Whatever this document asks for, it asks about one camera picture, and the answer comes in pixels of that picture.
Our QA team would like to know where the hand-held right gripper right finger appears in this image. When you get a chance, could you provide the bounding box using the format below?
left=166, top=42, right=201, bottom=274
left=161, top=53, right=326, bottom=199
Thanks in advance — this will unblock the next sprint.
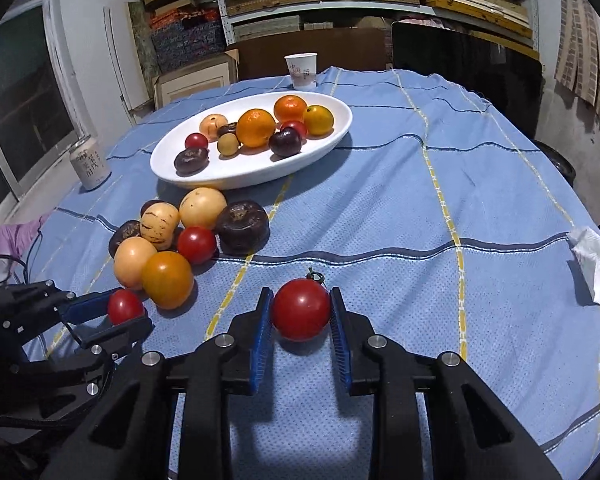
left=329, top=286, right=563, bottom=480

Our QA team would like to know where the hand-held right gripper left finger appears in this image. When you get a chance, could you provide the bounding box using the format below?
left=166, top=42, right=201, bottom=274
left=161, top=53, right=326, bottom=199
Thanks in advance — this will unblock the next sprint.
left=40, top=286, right=276, bottom=480

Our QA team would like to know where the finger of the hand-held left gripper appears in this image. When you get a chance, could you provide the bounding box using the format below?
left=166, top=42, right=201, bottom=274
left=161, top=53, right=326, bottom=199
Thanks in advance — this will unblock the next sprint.
left=0, top=282, right=125, bottom=341
left=12, top=317, right=156, bottom=411

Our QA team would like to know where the white oval plate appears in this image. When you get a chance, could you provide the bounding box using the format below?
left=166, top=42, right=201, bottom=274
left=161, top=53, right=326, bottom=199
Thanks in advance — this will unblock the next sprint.
left=150, top=91, right=353, bottom=191

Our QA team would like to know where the small brownish round fruit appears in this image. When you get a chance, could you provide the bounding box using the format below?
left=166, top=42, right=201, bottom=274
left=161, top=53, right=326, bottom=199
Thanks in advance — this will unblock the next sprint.
left=217, top=133, right=241, bottom=157

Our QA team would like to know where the beige fruit with ring mark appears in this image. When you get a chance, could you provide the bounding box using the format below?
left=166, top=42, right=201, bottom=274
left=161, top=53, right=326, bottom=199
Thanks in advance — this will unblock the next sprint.
left=200, top=114, right=229, bottom=142

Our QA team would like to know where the orange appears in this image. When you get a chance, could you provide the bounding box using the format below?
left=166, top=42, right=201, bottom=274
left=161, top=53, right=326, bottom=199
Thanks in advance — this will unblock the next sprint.
left=236, top=108, right=277, bottom=148
left=273, top=95, right=308, bottom=123

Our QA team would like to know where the yellow-orange tomato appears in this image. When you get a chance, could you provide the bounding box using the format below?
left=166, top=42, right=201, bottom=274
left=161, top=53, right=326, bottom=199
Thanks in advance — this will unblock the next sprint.
left=303, top=105, right=335, bottom=136
left=141, top=251, right=195, bottom=310

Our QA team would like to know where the pink jacket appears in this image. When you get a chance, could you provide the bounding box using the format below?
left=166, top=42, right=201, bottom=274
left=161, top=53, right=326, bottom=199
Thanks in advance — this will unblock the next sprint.
left=0, top=212, right=51, bottom=296

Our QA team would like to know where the striped beige pepino melon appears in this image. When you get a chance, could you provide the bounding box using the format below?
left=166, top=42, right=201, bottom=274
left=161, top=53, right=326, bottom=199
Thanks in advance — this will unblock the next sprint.
left=140, top=202, right=181, bottom=251

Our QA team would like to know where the white drink can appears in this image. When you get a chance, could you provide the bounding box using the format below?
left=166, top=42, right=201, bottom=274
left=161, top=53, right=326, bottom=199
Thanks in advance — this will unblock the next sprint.
left=69, top=136, right=112, bottom=192

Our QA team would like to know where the blue checked tablecloth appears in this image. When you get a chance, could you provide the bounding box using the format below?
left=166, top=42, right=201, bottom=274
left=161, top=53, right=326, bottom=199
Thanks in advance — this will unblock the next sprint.
left=25, top=66, right=600, bottom=480

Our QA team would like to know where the white narrow board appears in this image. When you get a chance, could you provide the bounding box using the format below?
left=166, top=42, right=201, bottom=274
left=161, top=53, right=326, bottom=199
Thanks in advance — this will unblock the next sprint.
left=103, top=6, right=146, bottom=121

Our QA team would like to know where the beige framed cardboard box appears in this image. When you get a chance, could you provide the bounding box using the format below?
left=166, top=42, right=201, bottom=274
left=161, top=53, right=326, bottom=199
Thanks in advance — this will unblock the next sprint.
left=152, top=55, right=238, bottom=111

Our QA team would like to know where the green patterned roll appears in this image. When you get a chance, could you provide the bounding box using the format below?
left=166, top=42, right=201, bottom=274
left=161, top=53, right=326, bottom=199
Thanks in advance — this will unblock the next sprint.
left=127, top=1, right=158, bottom=81

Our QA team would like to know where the crumpled white tissue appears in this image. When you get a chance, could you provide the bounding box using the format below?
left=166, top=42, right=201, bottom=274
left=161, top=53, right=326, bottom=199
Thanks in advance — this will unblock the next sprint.
left=566, top=226, right=600, bottom=322

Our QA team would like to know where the white paper cup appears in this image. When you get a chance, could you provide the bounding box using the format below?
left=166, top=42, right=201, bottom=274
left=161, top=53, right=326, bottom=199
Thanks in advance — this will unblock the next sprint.
left=284, top=53, right=318, bottom=92

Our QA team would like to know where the stack of blue patterned boxes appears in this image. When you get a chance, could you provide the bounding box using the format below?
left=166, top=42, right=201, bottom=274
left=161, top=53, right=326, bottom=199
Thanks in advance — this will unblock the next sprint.
left=150, top=10, right=228, bottom=73

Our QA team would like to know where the black stool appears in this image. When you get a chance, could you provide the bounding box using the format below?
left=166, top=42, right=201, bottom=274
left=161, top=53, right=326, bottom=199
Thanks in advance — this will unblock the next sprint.
left=532, top=139, right=577, bottom=186

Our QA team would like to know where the brown board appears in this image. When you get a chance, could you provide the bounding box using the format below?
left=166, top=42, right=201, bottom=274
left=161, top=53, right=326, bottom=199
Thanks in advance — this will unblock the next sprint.
left=225, top=27, right=388, bottom=83

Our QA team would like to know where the black panel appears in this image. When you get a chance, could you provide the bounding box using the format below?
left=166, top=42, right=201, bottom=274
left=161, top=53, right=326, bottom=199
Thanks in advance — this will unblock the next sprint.
left=391, top=20, right=543, bottom=141

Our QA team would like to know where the metal shelf rack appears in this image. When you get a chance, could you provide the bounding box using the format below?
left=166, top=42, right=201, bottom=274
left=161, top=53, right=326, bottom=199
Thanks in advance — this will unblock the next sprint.
left=210, top=0, right=541, bottom=61

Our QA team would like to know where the hanging beige checked curtain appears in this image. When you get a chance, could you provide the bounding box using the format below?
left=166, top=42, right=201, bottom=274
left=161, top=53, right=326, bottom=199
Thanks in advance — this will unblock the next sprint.
left=552, top=0, right=600, bottom=111

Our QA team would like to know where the black cable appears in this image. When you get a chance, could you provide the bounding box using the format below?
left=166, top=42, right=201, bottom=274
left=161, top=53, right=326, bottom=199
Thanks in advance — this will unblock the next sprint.
left=0, top=217, right=48, bottom=291

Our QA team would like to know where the aluminium frame window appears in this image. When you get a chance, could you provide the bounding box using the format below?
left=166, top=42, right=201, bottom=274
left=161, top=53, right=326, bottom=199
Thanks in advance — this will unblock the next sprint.
left=0, top=0, right=98, bottom=201

